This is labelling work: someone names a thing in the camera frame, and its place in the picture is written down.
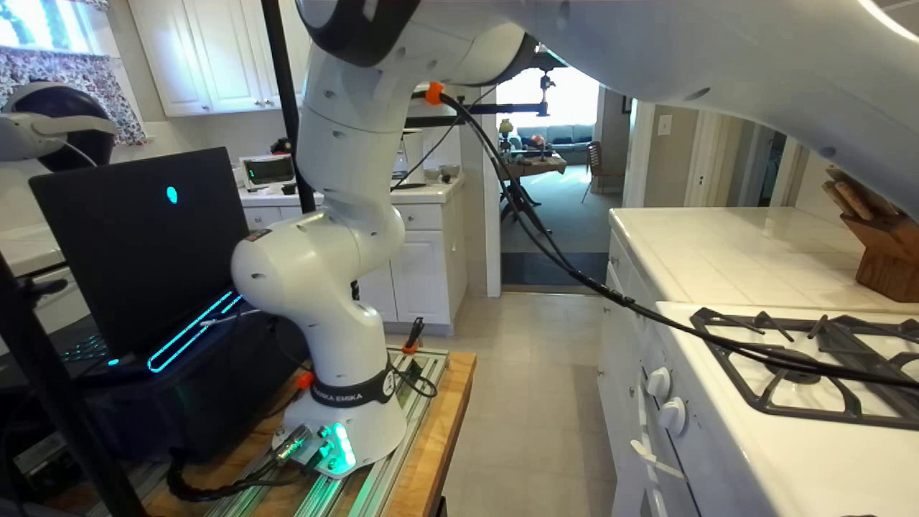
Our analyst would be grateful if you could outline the white stove knob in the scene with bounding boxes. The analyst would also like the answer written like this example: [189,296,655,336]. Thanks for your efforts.
[655,394,693,440]
[641,365,675,402]

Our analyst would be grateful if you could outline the white gas stove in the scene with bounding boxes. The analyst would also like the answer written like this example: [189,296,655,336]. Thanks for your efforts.
[601,296,919,517]

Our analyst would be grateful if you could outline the blue sofa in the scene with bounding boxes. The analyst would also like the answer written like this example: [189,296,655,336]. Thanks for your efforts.
[542,122,596,165]

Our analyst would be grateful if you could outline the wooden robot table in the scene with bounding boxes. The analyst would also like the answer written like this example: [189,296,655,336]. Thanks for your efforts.
[141,346,479,517]

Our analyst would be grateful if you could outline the small countertop oven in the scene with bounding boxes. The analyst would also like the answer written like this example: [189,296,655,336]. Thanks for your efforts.
[234,151,298,193]

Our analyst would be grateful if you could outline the black laptop with cyan light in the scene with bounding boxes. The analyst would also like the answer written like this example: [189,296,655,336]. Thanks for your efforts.
[25,142,253,378]

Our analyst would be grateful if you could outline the white upper cabinets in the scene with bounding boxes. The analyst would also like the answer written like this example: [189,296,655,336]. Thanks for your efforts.
[125,0,289,119]

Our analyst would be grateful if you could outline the round black burner cap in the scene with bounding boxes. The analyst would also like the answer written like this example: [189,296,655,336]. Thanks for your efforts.
[763,353,826,391]

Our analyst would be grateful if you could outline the black cast iron burner grate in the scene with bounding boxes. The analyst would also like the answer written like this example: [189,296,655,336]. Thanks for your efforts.
[685,305,919,429]

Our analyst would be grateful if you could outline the floral patterned curtain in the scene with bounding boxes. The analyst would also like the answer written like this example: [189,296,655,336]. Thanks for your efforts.
[0,42,153,149]

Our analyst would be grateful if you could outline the wooden knife block with knives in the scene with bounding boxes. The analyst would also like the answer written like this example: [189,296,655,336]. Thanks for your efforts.
[822,170,919,305]

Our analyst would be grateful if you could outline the black and white headset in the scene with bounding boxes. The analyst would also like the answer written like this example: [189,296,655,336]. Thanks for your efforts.
[0,82,121,174]

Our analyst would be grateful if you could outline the paned window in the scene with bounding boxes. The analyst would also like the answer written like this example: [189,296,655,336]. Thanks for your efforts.
[0,0,110,55]

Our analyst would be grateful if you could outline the red handled clamp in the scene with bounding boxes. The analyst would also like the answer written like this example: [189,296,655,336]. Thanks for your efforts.
[400,312,427,359]

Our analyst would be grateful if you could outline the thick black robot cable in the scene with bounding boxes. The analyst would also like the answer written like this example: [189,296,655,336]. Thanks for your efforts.
[420,82,919,396]

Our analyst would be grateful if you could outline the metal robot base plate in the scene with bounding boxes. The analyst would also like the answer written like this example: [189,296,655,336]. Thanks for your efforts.
[267,346,454,517]

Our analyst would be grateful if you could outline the black camera stand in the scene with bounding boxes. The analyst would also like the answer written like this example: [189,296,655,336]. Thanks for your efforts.
[0,251,148,517]
[259,0,556,216]

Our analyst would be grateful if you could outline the white oven door handle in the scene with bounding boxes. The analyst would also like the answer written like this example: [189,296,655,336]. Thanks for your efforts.
[626,432,677,517]

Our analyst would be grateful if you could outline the black base power cable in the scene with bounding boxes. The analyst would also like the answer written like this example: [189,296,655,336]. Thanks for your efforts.
[166,432,325,504]

